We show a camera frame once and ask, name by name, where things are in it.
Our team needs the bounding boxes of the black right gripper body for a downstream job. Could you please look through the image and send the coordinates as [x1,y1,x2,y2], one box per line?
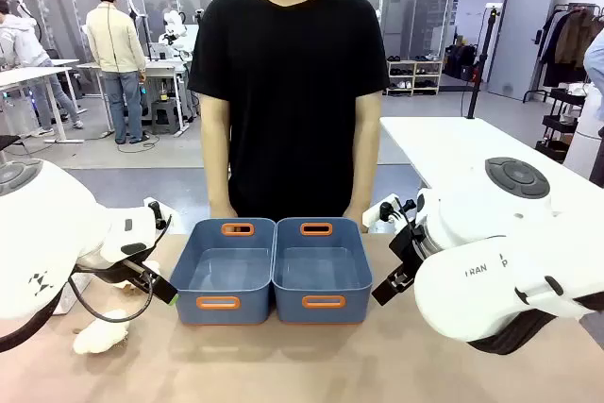
[387,223,428,284]

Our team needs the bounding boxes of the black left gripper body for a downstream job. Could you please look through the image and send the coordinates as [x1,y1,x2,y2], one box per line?
[108,258,160,293]

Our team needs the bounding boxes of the large white plush toy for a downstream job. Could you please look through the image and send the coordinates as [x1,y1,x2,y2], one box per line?
[72,308,133,356]

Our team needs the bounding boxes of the person's left forearm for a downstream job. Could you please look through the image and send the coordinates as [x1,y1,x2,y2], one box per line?
[346,90,383,211]

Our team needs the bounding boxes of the person's right forearm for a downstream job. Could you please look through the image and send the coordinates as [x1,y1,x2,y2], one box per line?
[199,92,237,211]

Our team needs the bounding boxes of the large white table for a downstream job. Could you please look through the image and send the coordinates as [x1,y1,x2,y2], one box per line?
[378,115,604,215]

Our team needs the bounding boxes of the black step stool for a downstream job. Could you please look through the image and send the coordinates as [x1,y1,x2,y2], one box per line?
[150,99,182,136]

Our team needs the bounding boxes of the white shoe rack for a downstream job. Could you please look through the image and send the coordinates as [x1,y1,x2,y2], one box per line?
[385,59,445,97]

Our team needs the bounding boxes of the black bags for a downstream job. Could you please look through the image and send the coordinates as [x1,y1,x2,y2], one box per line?
[443,43,478,82]

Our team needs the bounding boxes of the black tripod stand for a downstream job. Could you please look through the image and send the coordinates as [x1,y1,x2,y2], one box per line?
[463,3,502,121]

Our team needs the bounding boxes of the black trolley cart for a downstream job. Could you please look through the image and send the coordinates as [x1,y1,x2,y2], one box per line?
[534,83,590,164]

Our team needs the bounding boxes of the person in black t-shirt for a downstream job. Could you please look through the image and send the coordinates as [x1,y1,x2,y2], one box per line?
[187,0,391,221]

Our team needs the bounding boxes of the white desk with equipment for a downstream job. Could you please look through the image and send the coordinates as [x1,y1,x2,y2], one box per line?
[76,59,193,134]

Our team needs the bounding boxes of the man in cream jacket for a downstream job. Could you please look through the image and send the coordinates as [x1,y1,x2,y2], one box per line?
[84,0,149,145]

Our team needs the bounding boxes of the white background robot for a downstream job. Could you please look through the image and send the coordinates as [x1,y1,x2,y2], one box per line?
[157,8,200,63]

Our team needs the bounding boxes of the person in grey jacket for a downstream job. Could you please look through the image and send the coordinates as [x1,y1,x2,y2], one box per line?
[0,0,85,138]

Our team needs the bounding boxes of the bystander in dark trousers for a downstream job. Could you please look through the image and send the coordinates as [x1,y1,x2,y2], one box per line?
[582,27,604,190]

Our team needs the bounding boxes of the coat rack with coats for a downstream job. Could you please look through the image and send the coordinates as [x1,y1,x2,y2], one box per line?
[522,2,604,105]

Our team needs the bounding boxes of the thin black left cable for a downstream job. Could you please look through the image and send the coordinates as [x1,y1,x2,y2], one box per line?
[67,269,156,325]

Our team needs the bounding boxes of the thin black cable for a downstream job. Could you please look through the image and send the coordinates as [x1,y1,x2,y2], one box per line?
[391,195,425,243]
[67,269,156,325]

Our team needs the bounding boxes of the thin black right cable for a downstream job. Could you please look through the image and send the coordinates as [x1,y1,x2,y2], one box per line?
[391,195,425,243]

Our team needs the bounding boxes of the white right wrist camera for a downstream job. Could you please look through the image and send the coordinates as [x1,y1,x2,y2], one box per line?
[361,193,403,235]

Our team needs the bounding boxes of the blue basket orange handles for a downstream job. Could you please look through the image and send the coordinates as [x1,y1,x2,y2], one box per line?
[272,216,375,326]
[169,217,277,327]

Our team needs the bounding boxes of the black left arm cable sleeve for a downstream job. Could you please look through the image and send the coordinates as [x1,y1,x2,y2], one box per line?
[0,288,65,355]

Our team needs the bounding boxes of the black arm cable sleeve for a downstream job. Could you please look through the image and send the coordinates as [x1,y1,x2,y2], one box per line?
[0,288,65,355]
[464,291,604,357]

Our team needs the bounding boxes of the black right arm cable sleeve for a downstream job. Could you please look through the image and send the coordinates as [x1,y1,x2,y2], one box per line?
[464,291,604,357]

